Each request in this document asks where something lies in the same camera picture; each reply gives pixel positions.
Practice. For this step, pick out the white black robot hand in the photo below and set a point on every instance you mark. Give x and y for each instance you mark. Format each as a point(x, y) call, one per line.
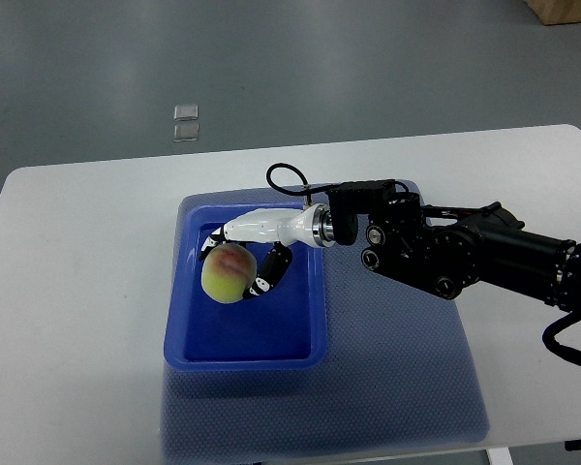
point(268, 234)

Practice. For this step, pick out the green red peach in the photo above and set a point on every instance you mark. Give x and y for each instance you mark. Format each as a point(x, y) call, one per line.
point(227, 272)

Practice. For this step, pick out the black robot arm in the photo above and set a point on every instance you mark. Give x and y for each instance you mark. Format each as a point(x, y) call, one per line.
point(443, 250)

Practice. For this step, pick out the lower clear floor plate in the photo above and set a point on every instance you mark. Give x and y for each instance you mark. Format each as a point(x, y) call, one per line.
point(188, 131)

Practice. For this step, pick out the clear floor plate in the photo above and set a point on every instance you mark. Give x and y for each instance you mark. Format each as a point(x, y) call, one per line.
point(188, 131)
point(186, 112)

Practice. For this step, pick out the upper clear floor plate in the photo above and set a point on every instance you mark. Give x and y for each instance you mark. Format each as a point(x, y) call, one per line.
point(186, 112)

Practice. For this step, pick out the blue plastic tray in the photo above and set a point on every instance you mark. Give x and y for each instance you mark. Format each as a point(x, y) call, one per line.
point(283, 329)

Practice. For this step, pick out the grey blue mesh mat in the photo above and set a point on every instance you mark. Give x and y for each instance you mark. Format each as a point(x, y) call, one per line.
point(397, 374)

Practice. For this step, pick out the white table leg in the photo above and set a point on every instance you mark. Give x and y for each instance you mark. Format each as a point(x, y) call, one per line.
point(499, 456)

